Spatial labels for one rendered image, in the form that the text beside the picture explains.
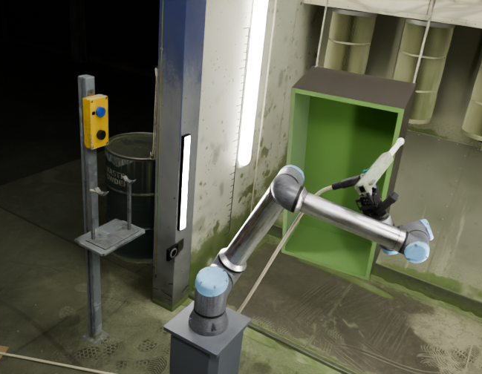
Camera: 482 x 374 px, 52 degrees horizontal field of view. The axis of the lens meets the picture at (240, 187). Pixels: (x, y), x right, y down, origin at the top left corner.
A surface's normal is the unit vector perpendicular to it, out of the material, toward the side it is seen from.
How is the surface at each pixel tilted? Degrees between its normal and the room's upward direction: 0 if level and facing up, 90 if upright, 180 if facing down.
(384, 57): 90
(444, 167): 57
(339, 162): 102
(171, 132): 90
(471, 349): 0
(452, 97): 90
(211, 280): 5
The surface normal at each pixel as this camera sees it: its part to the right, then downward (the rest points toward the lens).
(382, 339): 0.10, -0.90
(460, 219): -0.39, -0.23
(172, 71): -0.52, 0.31
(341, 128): -0.44, 0.52
